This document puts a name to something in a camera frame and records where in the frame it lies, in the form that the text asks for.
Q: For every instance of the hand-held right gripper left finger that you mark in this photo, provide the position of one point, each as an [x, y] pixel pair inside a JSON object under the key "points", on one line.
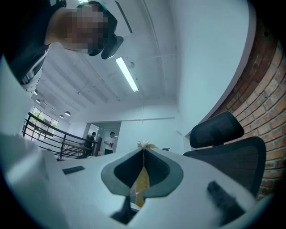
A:
{"points": [[121, 172]]}

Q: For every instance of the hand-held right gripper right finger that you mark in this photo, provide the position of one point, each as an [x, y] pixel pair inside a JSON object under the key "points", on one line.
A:
{"points": [[163, 172]]}

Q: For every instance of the yellow clothes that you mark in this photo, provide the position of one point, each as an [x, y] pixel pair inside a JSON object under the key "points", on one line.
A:
{"points": [[143, 180]]}

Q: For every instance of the wooden table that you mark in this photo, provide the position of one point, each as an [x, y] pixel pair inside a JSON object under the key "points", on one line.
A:
{"points": [[76, 145]]}

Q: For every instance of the black mesh office chair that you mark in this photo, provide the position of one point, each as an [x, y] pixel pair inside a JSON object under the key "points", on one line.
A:
{"points": [[232, 156]]}

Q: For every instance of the black metal railing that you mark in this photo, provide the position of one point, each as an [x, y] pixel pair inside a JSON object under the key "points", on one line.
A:
{"points": [[55, 139]]}

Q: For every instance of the large window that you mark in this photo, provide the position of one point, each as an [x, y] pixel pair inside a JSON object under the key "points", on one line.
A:
{"points": [[41, 123]]}

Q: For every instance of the long ceiling light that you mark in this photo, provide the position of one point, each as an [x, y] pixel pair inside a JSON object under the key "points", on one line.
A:
{"points": [[127, 74]]}

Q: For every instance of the round ceiling smoke detector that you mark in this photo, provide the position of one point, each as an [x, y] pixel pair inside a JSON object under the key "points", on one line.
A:
{"points": [[131, 64]]}

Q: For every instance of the person's head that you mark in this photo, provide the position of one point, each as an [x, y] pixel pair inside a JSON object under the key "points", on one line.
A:
{"points": [[67, 26]]}

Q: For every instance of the dark ceiling light bar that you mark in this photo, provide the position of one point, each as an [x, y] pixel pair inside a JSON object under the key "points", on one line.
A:
{"points": [[124, 16]]}

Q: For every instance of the person's dark shirt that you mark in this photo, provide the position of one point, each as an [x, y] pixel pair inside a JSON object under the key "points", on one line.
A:
{"points": [[24, 33]]}

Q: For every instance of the black head-worn camera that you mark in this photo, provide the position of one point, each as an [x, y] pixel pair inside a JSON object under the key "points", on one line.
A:
{"points": [[112, 47]]}

